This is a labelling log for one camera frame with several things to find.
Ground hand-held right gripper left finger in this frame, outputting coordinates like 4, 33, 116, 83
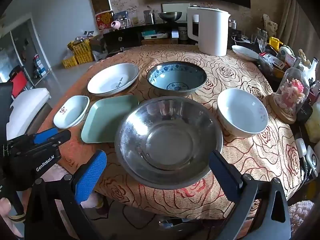
24, 150, 107, 240

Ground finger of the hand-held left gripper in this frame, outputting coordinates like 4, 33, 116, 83
7, 127, 59, 151
15, 129, 72, 154

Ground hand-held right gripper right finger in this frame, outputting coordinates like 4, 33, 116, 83
209, 150, 292, 240

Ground small white red-logo dish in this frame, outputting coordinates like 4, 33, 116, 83
53, 95, 90, 129

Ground green square plate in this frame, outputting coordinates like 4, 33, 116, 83
81, 95, 140, 144

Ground stainless steel bowl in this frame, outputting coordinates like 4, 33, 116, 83
114, 96, 223, 190

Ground white ceramic bowl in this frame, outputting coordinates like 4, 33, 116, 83
216, 88, 269, 138

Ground large white round plate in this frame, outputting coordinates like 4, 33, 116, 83
87, 63, 140, 96

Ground blue patterned ceramic bowl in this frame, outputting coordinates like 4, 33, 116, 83
146, 61, 207, 97

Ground white cushion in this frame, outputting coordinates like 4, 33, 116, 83
6, 88, 52, 141

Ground pink fluffy pants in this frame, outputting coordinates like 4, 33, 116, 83
41, 164, 316, 230

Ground rose patterned tablecloth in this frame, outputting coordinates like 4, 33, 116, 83
54, 44, 307, 221

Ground red chair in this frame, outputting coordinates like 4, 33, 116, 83
9, 70, 29, 98

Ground yellow plastic crate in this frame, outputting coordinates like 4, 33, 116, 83
62, 56, 79, 69
67, 39, 94, 65

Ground cardboard box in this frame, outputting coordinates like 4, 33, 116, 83
89, 35, 108, 61

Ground glass dome with pink flowers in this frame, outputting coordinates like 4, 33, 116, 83
269, 67, 310, 125

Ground black cabinet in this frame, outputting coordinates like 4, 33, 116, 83
102, 22, 242, 55

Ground red floral box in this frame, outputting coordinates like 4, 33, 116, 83
95, 10, 114, 32

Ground basket of small items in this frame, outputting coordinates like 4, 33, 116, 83
258, 51, 301, 78

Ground plain white plate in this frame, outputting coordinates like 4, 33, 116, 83
232, 45, 260, 62

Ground blue box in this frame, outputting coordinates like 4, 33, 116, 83
113, 10, 129, 28

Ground stack of books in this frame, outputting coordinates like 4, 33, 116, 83
141, 30, 171, 40

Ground yellow plastic item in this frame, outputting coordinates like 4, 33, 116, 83
269, 37, 281, 51

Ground steel canister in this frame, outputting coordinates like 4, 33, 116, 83
143, 10, 156, 25

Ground dark printed cup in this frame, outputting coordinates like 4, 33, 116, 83
178, 26, 189, 41

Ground metal scale bowl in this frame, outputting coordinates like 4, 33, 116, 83
158, 12, 183, 23

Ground beige curtain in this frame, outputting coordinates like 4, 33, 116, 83
277, 0, 319, 64

